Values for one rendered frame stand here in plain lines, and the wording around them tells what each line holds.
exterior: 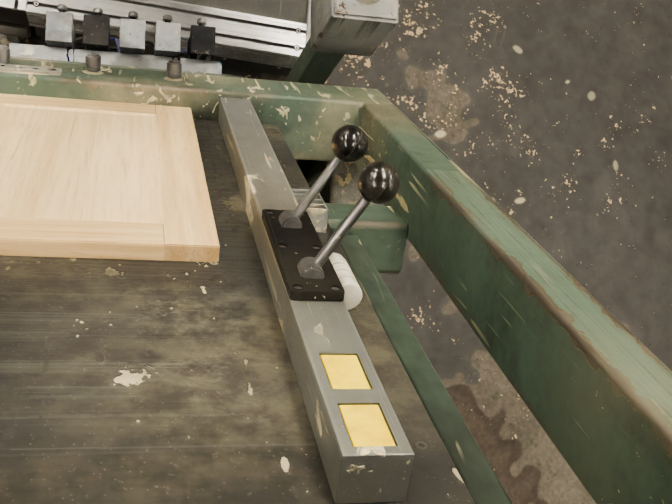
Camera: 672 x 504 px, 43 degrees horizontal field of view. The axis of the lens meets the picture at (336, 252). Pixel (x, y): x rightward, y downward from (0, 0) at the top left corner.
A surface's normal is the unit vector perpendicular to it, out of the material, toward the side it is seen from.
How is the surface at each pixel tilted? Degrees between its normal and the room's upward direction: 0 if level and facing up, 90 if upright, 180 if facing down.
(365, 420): 59
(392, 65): 0
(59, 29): 0
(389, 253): 31
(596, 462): 90
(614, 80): 0
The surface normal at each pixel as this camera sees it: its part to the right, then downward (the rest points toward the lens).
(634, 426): -0.97, -0.04
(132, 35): 0.24, -0.13
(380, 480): 0.21, 0.40
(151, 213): 0.13, -0.91
